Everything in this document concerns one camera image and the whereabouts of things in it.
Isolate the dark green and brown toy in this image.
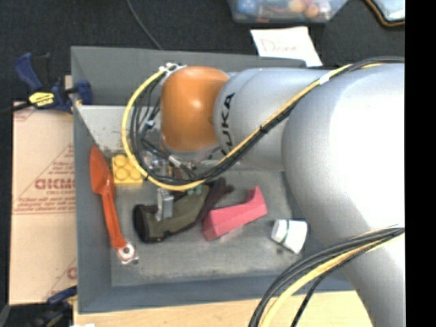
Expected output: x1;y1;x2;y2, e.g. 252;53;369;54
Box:
132;183;211;245

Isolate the yellow toy brick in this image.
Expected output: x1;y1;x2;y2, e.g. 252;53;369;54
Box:
111;153;145;187

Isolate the grey metal bin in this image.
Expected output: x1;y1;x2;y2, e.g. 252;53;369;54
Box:
70;46;356;315

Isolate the orange toy shovel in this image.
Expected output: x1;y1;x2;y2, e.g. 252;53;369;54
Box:
89;145;140;265

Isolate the brown cardboard board red print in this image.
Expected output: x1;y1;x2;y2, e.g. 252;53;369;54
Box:
7;102;79;307

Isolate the pink-red angular block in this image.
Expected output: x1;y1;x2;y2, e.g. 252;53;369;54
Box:
201;185;268;242

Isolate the white cup with green stripe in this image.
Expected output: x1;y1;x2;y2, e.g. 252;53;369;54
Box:
270;218;309;255

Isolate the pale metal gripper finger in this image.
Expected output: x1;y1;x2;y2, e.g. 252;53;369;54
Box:
156;188;166;222
162;196;175;219

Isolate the dark brown curved piece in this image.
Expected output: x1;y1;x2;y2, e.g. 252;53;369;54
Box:
196;176;236;223

